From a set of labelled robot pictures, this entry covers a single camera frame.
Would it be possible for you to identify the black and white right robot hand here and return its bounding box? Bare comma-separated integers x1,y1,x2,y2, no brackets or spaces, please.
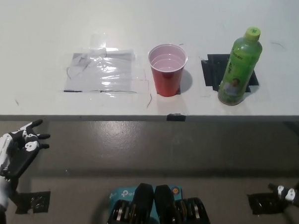
267,183,299,206

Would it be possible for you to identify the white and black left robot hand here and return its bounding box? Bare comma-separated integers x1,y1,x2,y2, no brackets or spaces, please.
0,117,52,210

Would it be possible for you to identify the green tea plastic bottle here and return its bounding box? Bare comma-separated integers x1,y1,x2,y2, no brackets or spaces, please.
217,25,264,108

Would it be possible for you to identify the red plastic cup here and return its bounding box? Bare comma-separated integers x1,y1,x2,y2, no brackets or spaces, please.
146,43,189,97

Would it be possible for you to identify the teal router box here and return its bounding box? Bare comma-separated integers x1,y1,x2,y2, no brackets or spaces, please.
108,181,186,224

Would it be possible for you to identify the small black tape on table edge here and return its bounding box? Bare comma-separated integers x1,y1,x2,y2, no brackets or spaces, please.
167,112,186,122

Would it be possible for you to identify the large black tape patch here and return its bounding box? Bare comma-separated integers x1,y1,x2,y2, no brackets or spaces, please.
199,53,261,95

